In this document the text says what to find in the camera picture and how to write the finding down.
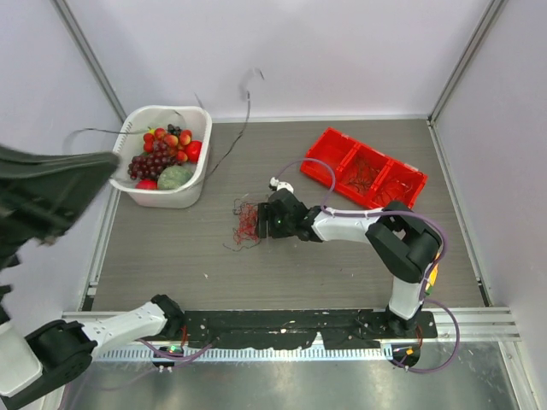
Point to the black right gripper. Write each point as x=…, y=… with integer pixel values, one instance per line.
x=267, y=213

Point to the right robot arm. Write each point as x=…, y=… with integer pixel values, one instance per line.
x=408, y=244

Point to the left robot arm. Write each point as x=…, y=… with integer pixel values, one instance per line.
x=55, y=354

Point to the red apple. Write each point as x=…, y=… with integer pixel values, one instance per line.
x=193, y=151

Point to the green melon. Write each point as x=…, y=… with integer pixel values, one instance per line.
x=174, y=177

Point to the white plastic basket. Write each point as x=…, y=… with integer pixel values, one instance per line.
x=130, y=143

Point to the red tomato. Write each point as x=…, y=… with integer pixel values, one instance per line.
x=146, y=184

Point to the purple grape bunch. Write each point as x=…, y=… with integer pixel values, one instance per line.
x=150, y=164

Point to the red compartment tray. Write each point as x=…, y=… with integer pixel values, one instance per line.
x=361, y=173

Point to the orange yellow carton box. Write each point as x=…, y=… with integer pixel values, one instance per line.
x=431, y=280

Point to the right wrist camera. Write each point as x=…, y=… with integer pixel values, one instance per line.
x=275, y=185

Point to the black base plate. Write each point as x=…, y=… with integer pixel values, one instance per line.
x=293, y=329

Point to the white cable duct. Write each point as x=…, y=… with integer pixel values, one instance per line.
x=137, y=353

